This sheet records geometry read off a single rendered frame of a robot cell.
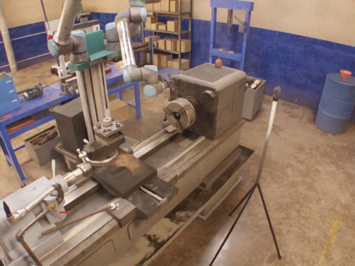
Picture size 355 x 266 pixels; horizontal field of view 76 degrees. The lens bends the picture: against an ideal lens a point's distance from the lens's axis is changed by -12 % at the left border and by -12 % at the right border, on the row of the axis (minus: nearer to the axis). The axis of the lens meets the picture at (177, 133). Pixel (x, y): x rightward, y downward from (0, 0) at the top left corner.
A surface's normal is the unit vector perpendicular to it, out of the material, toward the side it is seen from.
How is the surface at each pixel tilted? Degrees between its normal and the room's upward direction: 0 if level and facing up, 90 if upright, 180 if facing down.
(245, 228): 0
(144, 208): 0
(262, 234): 0
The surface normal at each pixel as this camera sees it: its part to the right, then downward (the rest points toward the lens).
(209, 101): -0.63, 0.41
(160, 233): 0.00, -0.85
